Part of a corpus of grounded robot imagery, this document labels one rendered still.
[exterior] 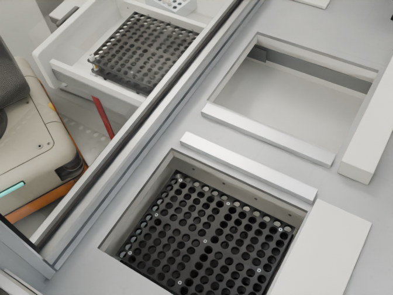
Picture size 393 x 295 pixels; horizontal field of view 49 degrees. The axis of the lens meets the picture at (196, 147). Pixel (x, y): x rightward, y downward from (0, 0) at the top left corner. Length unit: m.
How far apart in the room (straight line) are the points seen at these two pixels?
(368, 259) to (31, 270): 0.45
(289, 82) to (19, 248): 0.64
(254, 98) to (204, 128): 0.22
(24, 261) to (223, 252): 0.28
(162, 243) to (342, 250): 0.27
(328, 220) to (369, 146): 0.13
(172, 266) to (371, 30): 0.58
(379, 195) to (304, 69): 0.36
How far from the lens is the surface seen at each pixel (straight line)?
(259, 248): 0.67
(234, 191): 0.75
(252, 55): 0.98
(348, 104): 0.93
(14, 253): 0.58
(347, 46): 0.87
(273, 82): 0.95
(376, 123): 0.71
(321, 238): 0.63
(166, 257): 0.68
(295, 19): 0.92
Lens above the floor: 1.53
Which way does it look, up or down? 56 degrees down
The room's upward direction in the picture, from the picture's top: 10 degrees counter-clockwise
